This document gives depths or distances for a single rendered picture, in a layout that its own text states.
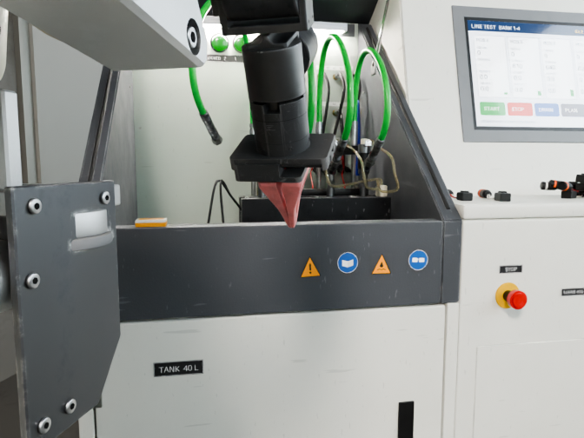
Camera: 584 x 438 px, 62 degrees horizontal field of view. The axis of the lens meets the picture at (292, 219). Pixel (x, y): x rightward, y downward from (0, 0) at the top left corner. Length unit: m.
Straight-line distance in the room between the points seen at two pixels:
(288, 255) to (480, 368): 0.45
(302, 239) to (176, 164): 0.61
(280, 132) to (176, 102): 0.93
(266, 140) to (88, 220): 0.21
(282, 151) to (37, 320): 0.27
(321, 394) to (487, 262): 0.41
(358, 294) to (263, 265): 0.19
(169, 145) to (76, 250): 1.05
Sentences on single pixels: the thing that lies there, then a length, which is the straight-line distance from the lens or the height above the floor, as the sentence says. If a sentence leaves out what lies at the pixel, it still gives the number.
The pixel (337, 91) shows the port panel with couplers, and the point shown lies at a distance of 1.44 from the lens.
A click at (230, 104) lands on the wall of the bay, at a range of 1.39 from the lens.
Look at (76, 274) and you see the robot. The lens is 0.36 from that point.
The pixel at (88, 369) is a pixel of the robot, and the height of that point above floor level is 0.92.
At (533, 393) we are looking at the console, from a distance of 1.16.
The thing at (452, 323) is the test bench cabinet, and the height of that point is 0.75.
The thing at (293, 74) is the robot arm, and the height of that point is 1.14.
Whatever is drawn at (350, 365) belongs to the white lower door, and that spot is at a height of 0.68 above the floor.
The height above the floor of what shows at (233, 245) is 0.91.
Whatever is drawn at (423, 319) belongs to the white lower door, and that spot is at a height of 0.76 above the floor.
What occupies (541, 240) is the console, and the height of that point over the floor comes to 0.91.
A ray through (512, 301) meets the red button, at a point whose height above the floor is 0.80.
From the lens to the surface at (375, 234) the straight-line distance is 0.91.
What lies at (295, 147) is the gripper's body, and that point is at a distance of 0.49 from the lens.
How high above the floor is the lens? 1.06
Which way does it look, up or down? 7 degrees down
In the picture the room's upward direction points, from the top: straight up
